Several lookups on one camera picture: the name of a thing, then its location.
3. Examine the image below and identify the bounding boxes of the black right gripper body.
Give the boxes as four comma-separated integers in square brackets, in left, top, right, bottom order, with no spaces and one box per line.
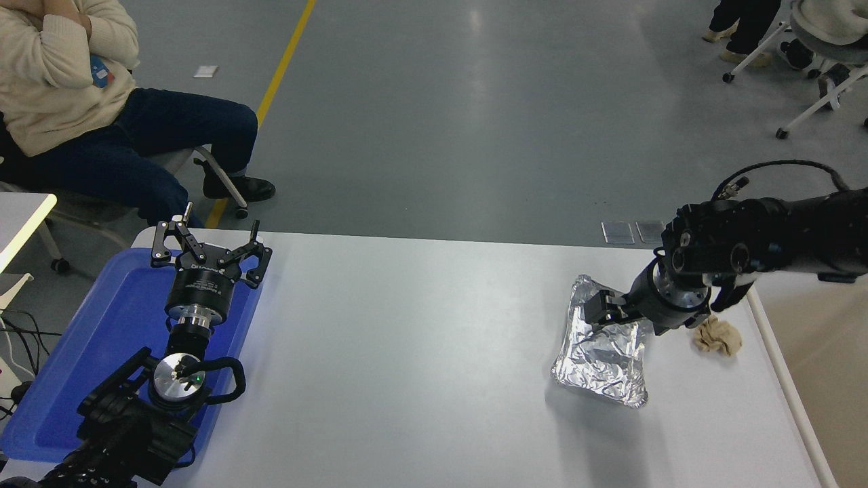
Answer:
[625,266,694,336]

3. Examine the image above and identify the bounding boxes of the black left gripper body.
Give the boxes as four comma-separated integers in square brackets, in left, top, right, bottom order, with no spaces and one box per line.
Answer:
[167,244,245,317]

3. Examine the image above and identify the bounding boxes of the silver foil tray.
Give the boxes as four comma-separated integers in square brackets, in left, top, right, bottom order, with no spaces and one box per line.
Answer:
[550,274,655,409]

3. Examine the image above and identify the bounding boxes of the person's right hand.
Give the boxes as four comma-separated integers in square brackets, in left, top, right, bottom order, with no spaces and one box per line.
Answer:
[41,0,93,39]

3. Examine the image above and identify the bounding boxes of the crumpled tan paper ball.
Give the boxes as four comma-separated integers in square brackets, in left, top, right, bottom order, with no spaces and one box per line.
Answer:
[692,315,743,357]

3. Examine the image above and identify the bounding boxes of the grey office chair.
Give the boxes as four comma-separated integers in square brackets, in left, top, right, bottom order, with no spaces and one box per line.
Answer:
[0,115,250,275]

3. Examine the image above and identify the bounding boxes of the blue plastic tray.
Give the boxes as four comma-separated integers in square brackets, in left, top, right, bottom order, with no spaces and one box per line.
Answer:
[0,247,264,465]

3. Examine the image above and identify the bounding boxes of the small white table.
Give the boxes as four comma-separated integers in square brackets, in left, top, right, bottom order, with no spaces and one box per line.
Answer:
[0,192,58,312]

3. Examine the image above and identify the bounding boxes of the person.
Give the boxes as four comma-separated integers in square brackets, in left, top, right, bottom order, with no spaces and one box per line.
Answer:
[778,0,868,102]
[702,0,782,67]
[0,0,277,228]

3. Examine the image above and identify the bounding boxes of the large pale bin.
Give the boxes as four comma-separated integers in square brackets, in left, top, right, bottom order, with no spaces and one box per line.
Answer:
[745,271,868,488]

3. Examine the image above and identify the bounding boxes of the white-legged chair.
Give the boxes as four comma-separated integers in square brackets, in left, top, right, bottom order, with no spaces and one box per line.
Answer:
[722,19,868,140]

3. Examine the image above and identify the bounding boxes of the black cables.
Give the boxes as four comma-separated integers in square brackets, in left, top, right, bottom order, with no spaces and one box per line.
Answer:
[0,308,62,421]

